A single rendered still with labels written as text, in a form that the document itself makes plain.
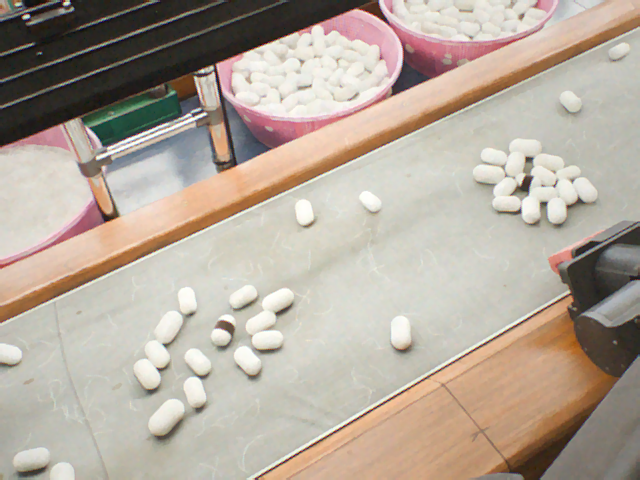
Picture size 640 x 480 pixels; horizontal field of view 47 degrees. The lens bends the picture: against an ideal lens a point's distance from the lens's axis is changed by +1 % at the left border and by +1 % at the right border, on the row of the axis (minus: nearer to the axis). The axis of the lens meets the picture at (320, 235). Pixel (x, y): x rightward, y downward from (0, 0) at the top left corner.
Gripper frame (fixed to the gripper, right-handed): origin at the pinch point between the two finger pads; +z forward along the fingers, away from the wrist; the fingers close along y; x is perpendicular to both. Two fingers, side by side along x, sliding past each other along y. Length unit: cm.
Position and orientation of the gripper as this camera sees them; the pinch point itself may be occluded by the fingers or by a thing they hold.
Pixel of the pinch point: (556, 263)
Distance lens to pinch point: 81.2
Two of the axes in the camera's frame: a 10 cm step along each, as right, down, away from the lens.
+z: -3.3, -0.8, 9.4
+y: -8.6, 4.3, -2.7
